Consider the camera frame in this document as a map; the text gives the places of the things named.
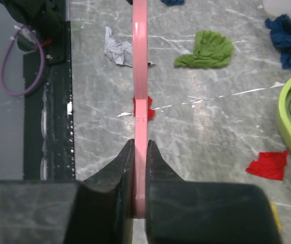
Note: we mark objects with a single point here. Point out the red paper scrap near tray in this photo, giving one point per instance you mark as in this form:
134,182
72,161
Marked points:
269,165

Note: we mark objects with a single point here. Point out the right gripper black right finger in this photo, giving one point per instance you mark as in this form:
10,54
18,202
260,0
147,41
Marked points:
181,211

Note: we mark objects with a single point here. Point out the dark blue scrap near bin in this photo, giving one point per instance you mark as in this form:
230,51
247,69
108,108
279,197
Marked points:
280,34

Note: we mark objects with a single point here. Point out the yellow napa cabbage toy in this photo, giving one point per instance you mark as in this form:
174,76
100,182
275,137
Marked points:
276,217

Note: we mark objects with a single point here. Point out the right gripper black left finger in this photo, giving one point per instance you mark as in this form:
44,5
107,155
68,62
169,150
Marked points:
96,210

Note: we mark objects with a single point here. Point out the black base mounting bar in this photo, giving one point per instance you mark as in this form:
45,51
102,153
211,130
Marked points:
48,144

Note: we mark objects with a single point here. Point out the grey paper scrap left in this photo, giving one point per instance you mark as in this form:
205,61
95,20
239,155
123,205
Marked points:
118,52

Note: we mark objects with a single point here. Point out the red paper scrap centre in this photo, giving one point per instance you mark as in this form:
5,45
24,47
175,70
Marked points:
151,112

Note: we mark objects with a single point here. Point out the green paper scrap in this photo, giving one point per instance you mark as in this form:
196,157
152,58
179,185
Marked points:
211,50

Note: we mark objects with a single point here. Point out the pink hand brush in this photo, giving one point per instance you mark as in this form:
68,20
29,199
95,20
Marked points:
140,79

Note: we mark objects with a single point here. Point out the dark blue paper scrap left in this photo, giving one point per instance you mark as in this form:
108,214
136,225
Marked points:
173,2

